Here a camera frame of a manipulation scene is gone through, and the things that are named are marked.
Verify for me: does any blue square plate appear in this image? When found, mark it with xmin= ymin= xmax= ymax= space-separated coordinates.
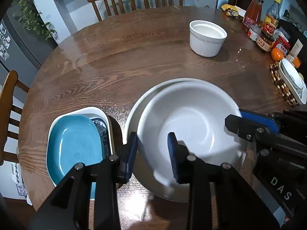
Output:
xmin=46 ymin=115 xmax=104 ymax=185

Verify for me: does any grey refrigerator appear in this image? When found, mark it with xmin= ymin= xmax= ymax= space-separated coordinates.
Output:
xmin=1 ymin=0 xmax=58 ymax=87

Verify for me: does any medium white bowl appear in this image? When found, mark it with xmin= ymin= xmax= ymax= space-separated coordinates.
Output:
xmin=136 ymin=81 xmax=248 ymax=196

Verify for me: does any dark sauce jar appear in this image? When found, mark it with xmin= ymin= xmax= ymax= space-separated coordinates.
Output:
xmin=256 ymin=31 xmax=274 ymax=53

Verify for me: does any red lid jar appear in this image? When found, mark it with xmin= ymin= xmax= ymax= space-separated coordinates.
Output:
xmin=272 ymin=35 xmax=290 ymax=56

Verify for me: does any patterned dish on trivet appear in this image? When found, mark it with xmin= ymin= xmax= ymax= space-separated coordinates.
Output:
xmin=278 ymin=58 xmax=306 ymax=105

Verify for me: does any orange fruit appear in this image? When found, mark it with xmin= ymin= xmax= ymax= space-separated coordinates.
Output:
xmin=271 ymin=48 xmax=284 ymax=62

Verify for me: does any wooden bead trivet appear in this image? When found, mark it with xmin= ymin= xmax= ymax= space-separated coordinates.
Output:
xmin=269 ymin=62 xmax=299 ymax=106

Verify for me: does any hanging green vine plant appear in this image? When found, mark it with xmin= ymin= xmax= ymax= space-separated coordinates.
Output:
xmin=10 ymin=0 xmax=57 ymax=41

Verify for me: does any white power strip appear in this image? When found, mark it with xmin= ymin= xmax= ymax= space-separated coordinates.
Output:
xmin=10 ymin=162 xmax=23 ymax=188

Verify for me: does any small white ramekin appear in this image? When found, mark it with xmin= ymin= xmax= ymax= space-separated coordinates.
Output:
xmin=189 ymin=20 xmax=227 ymax=58

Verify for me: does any yellow cap oil bottle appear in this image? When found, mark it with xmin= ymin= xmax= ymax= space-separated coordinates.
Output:
xmin=261 ymin=0 xmax=281 ymax=36

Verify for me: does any red sauce bottle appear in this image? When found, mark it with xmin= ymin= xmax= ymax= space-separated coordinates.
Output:
xmin=243 ymin=0 xmax=263 ymax=32

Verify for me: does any large white bowl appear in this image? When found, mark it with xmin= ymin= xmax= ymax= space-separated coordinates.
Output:
xmin=122 ymin=77 xmax=248 ymax=203

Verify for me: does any yellow snack bag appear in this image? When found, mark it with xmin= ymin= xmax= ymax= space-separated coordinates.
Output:
xmin=221 ymin=4 xmax=246 ymax=21

